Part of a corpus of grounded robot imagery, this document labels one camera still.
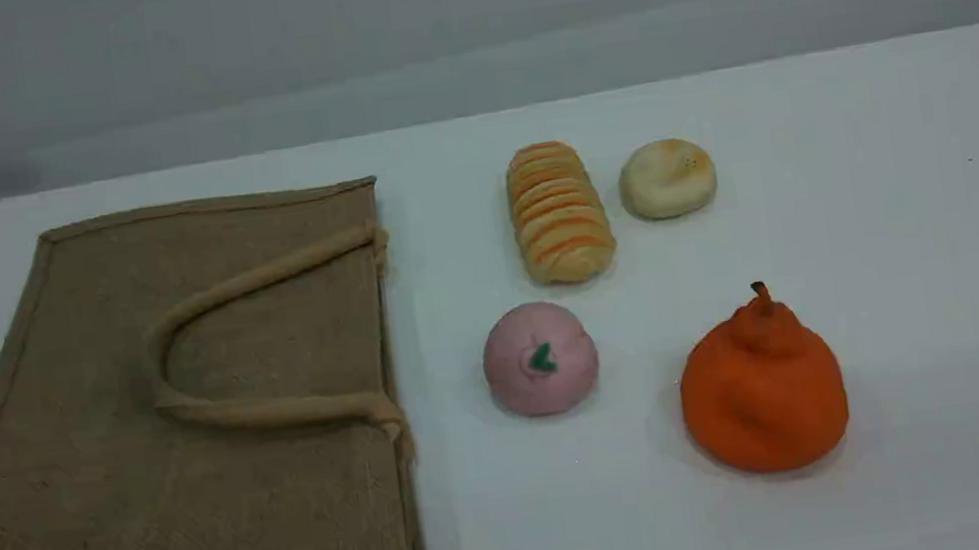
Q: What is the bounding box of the long striped bread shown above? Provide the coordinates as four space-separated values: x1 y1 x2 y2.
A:
500 134 623 292

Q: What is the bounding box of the round egg yolk pastry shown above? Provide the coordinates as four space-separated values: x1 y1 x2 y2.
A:
614 133 722 225

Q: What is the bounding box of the brown jute tote bag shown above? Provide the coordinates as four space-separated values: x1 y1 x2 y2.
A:
0 174 432 550

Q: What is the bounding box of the pink peach bun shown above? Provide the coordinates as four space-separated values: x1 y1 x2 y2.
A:
476 294 606 424

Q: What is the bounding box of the orange pear-shaped fruit toy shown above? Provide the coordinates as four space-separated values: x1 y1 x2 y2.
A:
667 271 857 484

